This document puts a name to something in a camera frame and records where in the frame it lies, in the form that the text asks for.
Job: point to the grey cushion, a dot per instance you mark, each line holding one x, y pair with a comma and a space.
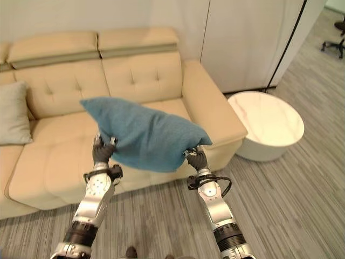
12, 113

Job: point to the round white marble side table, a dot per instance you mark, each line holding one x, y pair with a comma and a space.
266, 125

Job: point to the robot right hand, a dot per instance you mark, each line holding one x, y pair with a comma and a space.
197, 160

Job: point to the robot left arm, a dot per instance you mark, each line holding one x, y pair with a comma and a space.
88, 208

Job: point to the blue cushion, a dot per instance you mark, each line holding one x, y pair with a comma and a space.
148, 134

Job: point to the robot dark foot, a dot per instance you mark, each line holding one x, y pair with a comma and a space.
131, 252

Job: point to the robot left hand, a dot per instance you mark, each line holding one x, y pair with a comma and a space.
101, 154

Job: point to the black office chair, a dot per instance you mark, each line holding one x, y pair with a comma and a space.
335, 40

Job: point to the white partition panel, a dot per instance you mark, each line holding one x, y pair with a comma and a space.
242, 43

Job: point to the beige leather sofa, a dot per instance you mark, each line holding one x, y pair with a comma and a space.
107, 118

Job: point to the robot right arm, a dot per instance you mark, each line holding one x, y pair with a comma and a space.
219, 213

